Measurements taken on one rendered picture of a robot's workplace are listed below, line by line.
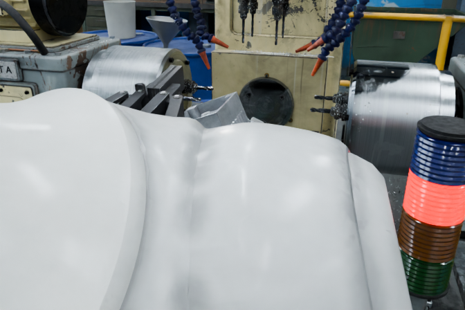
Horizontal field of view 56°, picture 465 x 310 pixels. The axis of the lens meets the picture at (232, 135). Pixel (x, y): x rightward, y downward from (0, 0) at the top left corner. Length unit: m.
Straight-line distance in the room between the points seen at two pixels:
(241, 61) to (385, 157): 0.44
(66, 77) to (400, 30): 4.36
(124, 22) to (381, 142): 2.41
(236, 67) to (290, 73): 0.14
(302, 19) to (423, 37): 3.97
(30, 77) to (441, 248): 0.94
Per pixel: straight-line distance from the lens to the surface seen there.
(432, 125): 0.46
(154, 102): 0.44
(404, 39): 5.11
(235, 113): 0.74
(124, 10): 3.09
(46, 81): 1.12
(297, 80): 1.12
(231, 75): 1.15
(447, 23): 3.20
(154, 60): 1.04
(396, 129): 0.92
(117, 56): 1.09
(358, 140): 0.92
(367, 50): 5.11
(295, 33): 1.23
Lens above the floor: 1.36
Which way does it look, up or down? 22 degrees down
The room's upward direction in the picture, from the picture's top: straight up
